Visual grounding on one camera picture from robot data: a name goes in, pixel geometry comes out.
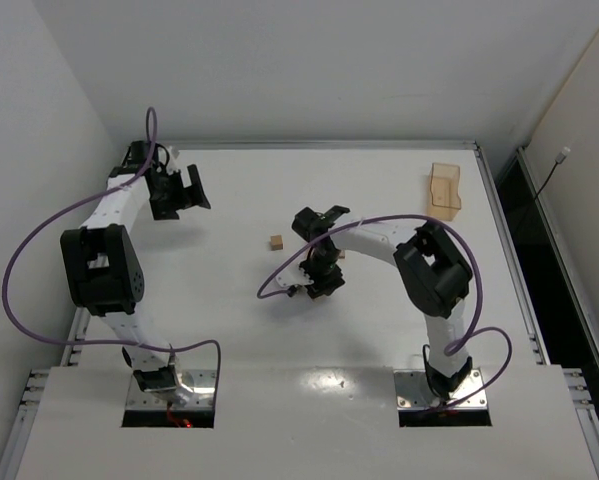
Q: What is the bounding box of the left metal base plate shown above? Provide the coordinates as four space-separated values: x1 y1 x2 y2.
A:
125 370 216 412

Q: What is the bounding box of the metal base plate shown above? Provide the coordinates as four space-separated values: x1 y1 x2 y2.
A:
125 370 216 412
393 369 488 413

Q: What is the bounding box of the black wall cable with plug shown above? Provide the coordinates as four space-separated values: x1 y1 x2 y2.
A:
532 146 571 202

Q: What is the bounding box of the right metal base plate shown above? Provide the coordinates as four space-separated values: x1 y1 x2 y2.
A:
393 369 488 413

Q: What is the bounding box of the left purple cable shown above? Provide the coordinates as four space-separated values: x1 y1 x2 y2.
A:
1 106 223 401

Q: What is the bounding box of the clear amber plastic box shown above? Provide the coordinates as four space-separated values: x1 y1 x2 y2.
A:
426 162 462 222

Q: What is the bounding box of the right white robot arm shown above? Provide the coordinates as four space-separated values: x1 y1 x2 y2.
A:
292 206 473 400

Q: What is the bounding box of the small wood cube block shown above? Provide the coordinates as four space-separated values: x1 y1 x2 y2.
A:
270 235 284 251

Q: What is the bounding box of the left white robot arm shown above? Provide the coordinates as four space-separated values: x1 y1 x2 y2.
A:
60 141 211 407

